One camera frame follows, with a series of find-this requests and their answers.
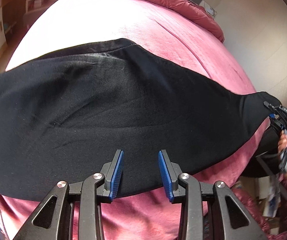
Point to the black embroidered pants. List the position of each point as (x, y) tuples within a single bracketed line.
[(96, 130)]

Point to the red duvet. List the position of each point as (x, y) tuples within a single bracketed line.
[(183, 7)]

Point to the white nightstand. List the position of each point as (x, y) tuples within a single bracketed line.
[(41, 3)]

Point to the dark cloth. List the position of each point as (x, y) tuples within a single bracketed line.
[(261, 155)]

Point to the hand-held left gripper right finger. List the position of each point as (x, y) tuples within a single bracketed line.
[(164, 176)]

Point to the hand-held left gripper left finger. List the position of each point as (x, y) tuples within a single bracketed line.
[(116, 177)]

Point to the bed with pink sheet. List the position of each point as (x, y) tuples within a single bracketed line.
[(183, 55)]

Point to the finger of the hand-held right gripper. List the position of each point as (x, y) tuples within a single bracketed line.
[(274, 122), (269, 105)]

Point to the printed box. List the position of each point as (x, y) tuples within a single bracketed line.
[(272, 197)]

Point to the floral bedside panel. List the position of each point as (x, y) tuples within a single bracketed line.
[(211, 10)]

